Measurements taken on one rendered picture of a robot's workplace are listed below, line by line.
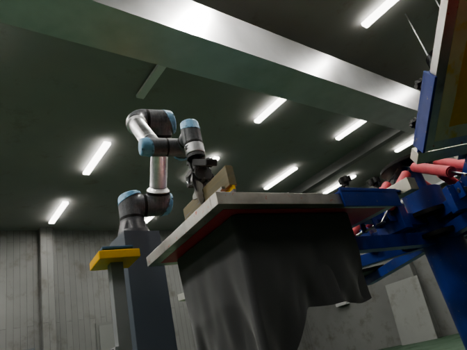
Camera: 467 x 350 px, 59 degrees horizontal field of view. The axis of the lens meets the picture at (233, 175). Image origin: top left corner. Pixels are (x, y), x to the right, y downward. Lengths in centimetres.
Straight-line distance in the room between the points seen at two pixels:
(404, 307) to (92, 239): 861
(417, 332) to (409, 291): 103
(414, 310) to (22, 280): 986
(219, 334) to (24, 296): 978
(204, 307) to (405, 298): 1122
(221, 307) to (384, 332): 1217
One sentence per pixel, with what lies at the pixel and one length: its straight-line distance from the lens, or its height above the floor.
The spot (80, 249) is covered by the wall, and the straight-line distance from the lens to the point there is 1162.
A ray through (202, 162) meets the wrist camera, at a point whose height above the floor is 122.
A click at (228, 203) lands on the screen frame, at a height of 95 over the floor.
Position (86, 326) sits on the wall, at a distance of 1119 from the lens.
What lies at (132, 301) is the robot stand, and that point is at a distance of 186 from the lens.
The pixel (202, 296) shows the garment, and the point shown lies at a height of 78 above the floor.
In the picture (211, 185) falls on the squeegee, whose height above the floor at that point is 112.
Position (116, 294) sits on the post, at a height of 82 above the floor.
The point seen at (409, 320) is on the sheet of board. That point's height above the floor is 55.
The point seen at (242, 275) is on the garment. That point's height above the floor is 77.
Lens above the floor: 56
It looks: 24 degrees up
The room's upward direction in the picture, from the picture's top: 14 degrees counter-clockwise
